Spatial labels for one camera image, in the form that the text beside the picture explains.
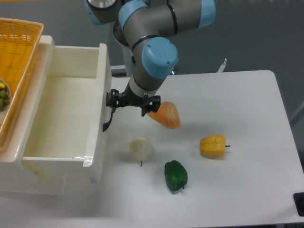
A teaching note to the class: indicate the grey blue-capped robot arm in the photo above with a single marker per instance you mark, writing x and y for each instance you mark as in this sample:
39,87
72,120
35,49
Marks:
146,31

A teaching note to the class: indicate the white drawer cabinet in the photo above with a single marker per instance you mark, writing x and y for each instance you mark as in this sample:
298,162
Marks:
17,174

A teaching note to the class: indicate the bowl of green olives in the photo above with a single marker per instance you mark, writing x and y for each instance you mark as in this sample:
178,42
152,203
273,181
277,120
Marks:
5,95

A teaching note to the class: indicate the orange bread piece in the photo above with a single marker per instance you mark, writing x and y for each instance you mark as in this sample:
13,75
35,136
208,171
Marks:
167,115

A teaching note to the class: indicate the black corner device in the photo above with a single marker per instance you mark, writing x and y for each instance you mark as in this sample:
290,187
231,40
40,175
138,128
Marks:
299,203

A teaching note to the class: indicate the white toy onion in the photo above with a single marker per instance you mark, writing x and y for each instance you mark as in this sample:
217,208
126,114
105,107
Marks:
140,148

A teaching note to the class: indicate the yellow toy bell pepper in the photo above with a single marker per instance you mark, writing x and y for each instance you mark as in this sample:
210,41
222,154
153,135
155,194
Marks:
213,146

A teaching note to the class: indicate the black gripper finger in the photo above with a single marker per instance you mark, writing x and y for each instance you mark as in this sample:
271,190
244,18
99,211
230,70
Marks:
150,104
114,99

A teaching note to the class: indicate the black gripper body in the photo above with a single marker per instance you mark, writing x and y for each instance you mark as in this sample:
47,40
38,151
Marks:
130,98

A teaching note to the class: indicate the green toy bell pepper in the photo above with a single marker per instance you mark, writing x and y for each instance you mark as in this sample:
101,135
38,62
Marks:
176,176

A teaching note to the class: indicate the yellow woven basket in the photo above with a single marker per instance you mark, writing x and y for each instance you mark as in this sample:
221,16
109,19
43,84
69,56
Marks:
18,43

